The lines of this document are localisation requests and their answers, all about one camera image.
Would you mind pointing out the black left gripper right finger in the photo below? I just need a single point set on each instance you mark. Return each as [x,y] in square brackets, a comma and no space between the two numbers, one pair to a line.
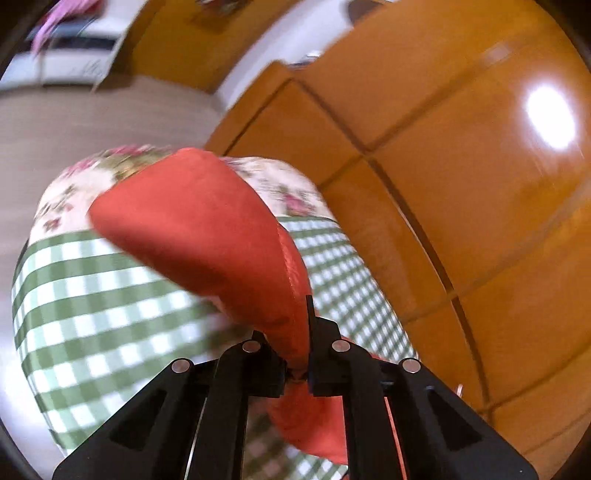
[401,420]

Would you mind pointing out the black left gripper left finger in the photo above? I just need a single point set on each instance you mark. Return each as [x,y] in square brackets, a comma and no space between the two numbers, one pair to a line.
[188,422]

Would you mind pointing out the red puffer jacket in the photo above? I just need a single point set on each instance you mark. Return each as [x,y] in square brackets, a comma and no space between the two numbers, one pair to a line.
[192,219]

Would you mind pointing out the green checkered bed sheet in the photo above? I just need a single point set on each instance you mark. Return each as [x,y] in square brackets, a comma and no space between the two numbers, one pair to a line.
[92,326]

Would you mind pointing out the wooden wardrobe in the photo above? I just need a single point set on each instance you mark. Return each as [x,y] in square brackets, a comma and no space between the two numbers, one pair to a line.
[451,139]

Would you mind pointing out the wooden door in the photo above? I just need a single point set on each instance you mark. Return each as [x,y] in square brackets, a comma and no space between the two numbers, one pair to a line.
[195,43]

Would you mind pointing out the white storage box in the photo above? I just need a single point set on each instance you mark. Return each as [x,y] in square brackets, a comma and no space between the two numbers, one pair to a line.
[80,50]

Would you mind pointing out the pink cloth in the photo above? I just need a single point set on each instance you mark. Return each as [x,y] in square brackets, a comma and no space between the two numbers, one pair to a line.
[63,10]

